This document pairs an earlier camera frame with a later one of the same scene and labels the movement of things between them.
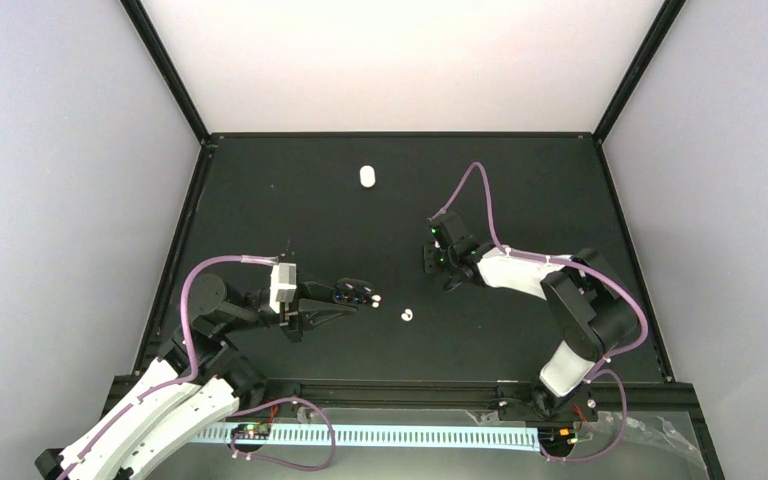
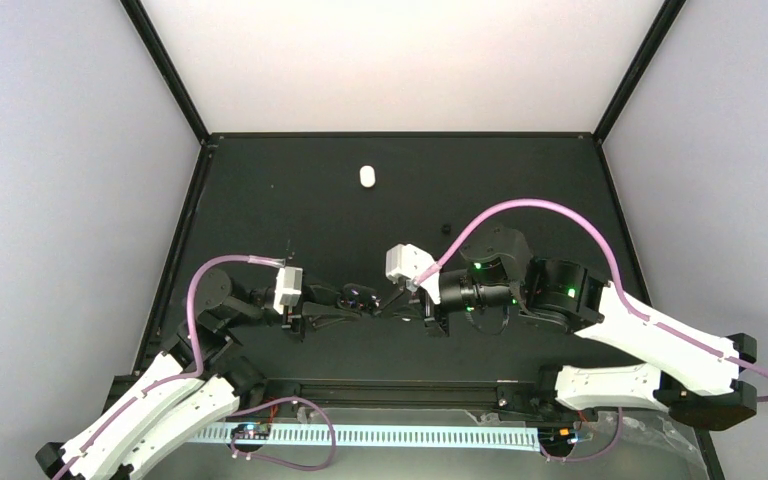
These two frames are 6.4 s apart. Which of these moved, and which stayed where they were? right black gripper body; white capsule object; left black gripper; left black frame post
Moved: right black gripper body
Stayed: left black gripper; white capsule object; left black frame post
